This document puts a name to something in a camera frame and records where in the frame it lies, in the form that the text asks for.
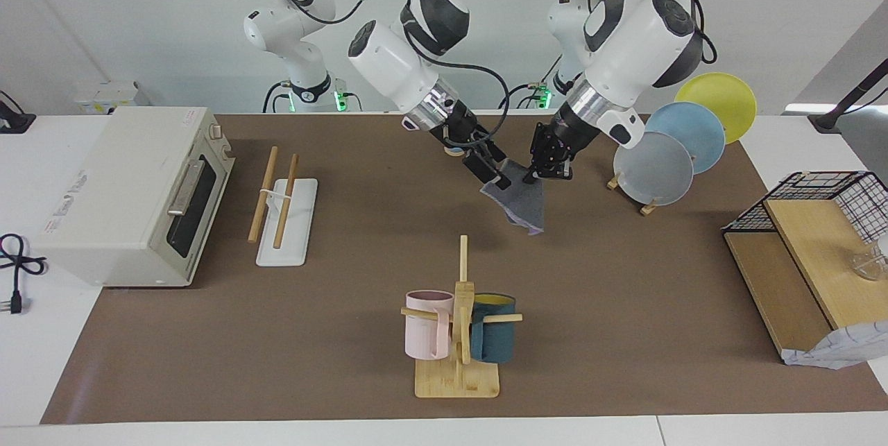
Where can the white towel rack wooden bars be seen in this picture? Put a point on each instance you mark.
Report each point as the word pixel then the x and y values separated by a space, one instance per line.
pixel 295 224

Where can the purple towel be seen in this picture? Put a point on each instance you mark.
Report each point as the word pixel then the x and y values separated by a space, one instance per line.
pixel 524 207

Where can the grey plate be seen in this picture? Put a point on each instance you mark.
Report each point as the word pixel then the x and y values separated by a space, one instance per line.
pixel 652 168

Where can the wooden plate rack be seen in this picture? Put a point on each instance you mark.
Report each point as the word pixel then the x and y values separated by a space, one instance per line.
pixel 649 209

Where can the clear glass cup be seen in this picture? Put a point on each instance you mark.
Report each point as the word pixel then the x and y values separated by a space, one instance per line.
pixel 871 262

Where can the white power strip box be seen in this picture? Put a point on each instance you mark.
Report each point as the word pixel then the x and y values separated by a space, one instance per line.
pixel 111 96

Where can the black clamp mount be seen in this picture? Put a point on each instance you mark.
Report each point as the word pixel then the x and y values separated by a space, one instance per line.
pixel 14 120

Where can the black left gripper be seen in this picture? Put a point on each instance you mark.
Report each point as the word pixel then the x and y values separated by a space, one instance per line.
pixel 565 134

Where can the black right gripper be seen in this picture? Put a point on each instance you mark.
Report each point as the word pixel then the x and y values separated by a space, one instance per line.
pixel 459 130

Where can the wooden shelf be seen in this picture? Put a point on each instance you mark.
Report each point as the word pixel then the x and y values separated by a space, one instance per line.
pixel 812 252

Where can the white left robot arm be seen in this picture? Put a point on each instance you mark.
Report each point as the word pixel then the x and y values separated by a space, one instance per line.
pixel 631 44

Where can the black stand pole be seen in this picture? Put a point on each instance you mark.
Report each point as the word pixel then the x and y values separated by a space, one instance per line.
pixel 850 96

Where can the wooden mug tree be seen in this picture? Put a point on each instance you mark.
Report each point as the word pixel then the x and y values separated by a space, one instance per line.
pixel 461 380

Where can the pink mug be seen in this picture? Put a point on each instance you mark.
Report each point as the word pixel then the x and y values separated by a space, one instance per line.
pixel 420 335

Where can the beige toaster oven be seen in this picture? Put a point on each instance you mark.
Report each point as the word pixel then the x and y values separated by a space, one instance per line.
pixel 118 189

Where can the brown table mat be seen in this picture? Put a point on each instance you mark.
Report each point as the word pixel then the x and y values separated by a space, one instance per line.
pixel 347 335

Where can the yellow plate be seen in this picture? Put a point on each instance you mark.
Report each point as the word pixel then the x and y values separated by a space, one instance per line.
pixel 721 96

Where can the blue service bell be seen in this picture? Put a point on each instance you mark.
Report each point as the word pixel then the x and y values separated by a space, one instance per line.
pixel 452 151

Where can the light blue plate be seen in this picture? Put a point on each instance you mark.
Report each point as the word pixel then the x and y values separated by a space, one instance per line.
pixel 694 130

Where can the dark teal mug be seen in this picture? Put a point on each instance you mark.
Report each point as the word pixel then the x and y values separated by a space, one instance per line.
pixel 496 338

